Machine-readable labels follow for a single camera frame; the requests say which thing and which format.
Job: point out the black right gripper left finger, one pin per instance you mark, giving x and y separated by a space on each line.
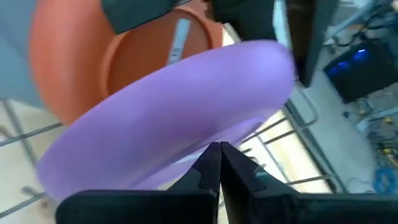
140 208

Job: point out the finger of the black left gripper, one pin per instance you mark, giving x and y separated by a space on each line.
248 15
311 31

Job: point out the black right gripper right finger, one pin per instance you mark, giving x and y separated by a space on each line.
280 208

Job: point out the purple plate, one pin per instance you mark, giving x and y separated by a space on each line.
155 118

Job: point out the orange plate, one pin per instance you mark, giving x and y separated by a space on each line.
68 62

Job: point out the gray metal desk leg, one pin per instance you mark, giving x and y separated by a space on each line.
354 18

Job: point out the black computer tower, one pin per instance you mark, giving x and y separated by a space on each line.
357 74

